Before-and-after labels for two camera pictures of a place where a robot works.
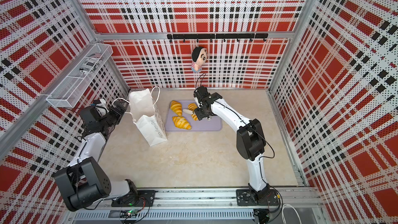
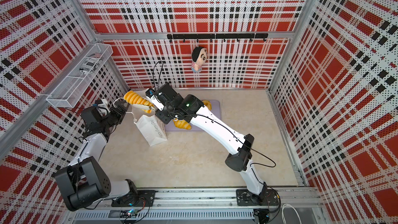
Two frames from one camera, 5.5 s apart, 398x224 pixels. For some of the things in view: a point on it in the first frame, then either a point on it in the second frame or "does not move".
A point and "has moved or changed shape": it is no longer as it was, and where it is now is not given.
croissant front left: [181, 122] does not move
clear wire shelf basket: [80, 75] does not move
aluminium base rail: [296, 206] does not move
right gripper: [199, 114] -> [162, 116]
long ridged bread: [192, 106] has moved or changed shape
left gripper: [118, 114] does not move
